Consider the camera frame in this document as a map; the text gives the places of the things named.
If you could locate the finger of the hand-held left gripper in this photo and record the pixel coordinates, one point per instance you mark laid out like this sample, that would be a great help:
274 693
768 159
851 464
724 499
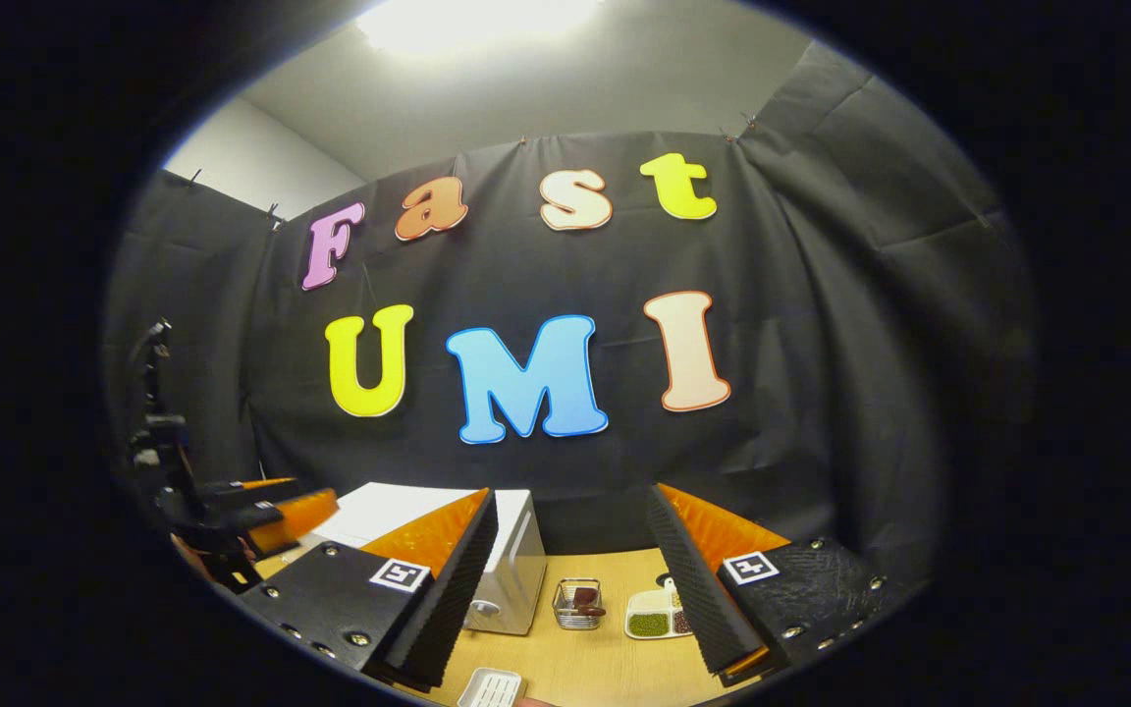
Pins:
305 516
251 488

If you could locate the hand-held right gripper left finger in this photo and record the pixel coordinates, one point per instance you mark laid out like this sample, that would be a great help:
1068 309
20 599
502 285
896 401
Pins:
448 599

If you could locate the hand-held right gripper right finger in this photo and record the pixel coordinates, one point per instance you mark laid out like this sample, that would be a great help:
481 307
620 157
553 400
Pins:
698 589

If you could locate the white microwave oven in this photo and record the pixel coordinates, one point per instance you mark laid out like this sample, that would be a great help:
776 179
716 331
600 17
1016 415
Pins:
511 579

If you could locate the white divided dish with beans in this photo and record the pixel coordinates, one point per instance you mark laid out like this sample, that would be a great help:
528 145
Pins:
646 624

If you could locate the small white rectangular plate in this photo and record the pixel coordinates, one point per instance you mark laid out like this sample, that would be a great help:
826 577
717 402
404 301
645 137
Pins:
492 689

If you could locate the brown spoon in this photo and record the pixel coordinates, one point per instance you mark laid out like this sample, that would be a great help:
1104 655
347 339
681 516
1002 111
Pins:
587 597

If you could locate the black backdrop cloth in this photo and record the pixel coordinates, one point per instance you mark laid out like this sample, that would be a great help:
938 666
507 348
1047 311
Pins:
821 344

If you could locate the large ceiling light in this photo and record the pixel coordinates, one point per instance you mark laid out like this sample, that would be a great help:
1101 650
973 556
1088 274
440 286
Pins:
477 22

